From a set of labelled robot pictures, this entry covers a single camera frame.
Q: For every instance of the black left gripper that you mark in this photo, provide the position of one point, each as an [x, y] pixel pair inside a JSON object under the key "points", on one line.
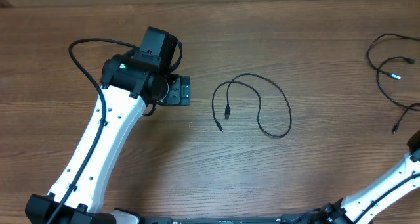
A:
{"points": [[179, 94]]}

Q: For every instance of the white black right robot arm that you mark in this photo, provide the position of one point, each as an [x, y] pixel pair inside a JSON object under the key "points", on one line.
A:
{"points": [[363, 206]]}

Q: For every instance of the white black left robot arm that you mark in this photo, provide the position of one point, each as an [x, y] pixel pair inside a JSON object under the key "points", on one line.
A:
{"points": [[143, 76]]}

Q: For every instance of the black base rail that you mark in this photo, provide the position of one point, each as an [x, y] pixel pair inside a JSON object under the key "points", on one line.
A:
{"points": [[302, 218]]}

